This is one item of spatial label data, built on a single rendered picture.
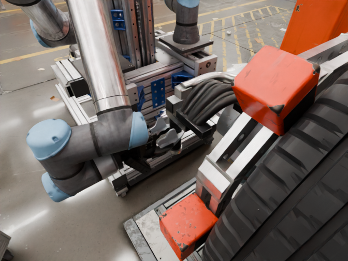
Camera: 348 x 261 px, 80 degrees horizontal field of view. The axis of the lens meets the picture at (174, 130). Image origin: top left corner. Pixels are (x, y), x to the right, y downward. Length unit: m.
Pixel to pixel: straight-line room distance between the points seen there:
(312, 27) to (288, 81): 0.70
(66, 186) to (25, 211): 1.17
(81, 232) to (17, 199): 0.52
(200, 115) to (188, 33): 0.82
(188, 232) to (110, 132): 0.23
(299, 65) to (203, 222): 0.30
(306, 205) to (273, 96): 0.12
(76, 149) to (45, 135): 0.06
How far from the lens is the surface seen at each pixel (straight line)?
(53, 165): 0.46
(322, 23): 0.95
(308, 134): 0.28
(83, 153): 0.44
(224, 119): 0.61
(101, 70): 0.45
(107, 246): 1.37
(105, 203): 1.48
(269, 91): 0.27
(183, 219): 0.42
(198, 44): 1.21
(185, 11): 1.18
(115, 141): 0.43
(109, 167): 0.52
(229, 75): 0.54
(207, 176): 0.37
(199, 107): 0.42
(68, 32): 0.94
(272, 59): 0.29
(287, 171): 0.27
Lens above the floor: 1.27
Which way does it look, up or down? 45 degrees down
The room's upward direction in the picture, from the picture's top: straight up
